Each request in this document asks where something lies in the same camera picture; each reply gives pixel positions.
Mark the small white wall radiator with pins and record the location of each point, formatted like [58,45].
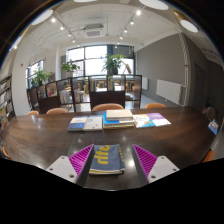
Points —
[145,83]

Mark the large potted plant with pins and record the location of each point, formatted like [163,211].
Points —
[113,63]

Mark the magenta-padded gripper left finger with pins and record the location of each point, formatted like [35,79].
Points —
[78,161]

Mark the bushy potted plant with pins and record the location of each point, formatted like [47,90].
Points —
[40,77]

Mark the dark open shelf unit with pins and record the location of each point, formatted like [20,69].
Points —
[106,98]

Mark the thick beige book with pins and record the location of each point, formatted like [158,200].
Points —
[119,114]

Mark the grey towel with yellow letters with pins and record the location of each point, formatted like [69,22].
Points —
[106,159]

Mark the wall bookshelf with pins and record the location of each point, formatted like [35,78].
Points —
[6,100]

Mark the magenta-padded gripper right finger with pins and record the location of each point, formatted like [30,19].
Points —
[148,161]

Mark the ceiling air conditioner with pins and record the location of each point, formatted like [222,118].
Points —
[93,31]

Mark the ceiling lights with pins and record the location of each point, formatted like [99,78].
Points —
[153,4]

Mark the white book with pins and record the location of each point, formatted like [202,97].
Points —
[93,123]

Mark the dark blue book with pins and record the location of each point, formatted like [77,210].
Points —
[76,124]

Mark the purple booklet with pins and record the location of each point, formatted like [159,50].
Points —
[159,119]

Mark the teal picture booklet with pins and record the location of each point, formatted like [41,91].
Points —
[144,120]

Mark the orange chairs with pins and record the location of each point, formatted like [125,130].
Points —
[107,106]

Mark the thick blue book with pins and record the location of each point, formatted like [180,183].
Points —
[115,125]

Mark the small potted plant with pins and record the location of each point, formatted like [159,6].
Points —
[70,65]

